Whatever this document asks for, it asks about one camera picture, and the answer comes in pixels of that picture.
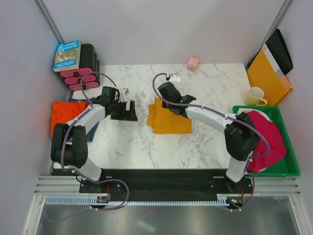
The blue treehouse book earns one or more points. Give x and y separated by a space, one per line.
67 56

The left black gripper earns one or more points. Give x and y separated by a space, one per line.
126 115

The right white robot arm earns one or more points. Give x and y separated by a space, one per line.
239 130

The orange folded t shirt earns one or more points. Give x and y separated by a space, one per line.
62 112

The mustard yellow t shirt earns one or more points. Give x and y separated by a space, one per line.
163 121

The pale yellow mug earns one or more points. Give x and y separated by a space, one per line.
255 97

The orange envelope folder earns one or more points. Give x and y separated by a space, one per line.
265 73

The white cloth in bin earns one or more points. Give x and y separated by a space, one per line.
246 110

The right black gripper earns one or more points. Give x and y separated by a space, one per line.
164 104

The blue folded t shirt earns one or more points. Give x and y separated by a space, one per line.
91 133

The black pink drawer organizer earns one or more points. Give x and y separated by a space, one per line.
89 63

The white slotted cable duct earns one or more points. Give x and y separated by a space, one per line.
105 199

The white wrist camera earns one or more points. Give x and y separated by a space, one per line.
174 79
123 92

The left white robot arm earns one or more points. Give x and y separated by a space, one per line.
69 142

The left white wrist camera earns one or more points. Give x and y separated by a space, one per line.
123 92

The black white folder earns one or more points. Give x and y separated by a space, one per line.
277 46

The pink cube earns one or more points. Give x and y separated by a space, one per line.
192 64

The green plastic bin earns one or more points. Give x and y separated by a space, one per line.
280 161

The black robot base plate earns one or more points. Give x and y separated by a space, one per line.
167 184

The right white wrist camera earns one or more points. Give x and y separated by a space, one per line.
174 79

